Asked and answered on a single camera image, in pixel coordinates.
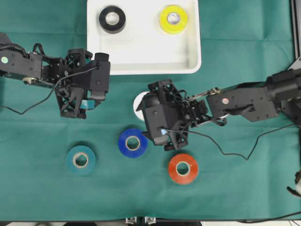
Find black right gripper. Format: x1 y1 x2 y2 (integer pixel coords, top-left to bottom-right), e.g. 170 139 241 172
147 79 212 151

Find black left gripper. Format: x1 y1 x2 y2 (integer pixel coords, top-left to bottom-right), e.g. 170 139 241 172
41 48 100 118

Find white tape roll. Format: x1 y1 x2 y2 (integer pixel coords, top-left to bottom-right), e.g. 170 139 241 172
133 91 149 121

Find blue tape roll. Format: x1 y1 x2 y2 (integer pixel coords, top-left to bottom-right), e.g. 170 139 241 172
118 128 148 158

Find black tape roll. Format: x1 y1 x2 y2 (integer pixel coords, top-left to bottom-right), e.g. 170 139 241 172
99 6 126 34

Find yellow tape roll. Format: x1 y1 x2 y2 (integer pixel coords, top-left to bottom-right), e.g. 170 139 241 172
159 5 188 34

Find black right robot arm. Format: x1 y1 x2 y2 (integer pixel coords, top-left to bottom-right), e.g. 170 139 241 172
138 69 301 151

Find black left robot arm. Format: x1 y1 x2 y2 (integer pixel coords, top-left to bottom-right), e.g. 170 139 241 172
0 32 97 119

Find red tape roll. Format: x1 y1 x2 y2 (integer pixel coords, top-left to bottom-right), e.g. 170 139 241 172
167 153 199 185

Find green tape roll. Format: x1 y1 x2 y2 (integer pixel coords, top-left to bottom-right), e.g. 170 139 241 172
65 145 96 176

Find white plastic tray case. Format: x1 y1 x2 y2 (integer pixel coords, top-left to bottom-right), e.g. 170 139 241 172
87 0 202 75

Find green table cloth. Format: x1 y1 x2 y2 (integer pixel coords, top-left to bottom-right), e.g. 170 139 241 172
0 0 301 221

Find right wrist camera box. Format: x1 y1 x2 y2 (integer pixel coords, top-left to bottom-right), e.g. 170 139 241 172
137 92 188 151

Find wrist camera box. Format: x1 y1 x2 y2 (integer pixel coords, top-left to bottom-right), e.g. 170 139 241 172
71 51 111 101
137 92 188 151

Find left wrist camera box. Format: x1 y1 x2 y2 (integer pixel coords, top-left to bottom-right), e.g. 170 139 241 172
71 51 111 101

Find left black cable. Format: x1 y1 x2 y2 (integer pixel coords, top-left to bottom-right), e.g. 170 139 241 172
0 65 99 115

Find black cable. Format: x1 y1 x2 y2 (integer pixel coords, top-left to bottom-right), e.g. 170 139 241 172
162 123 301 161
0 65 99 115

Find right black cable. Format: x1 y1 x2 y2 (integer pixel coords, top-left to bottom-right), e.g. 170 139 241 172
162 123 301 161

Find metal table bracket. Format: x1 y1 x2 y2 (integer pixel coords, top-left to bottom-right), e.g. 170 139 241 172
125 217 156 226

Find aluminium frame rail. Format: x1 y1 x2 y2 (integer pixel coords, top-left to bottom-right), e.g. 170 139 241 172
290 0 301 59

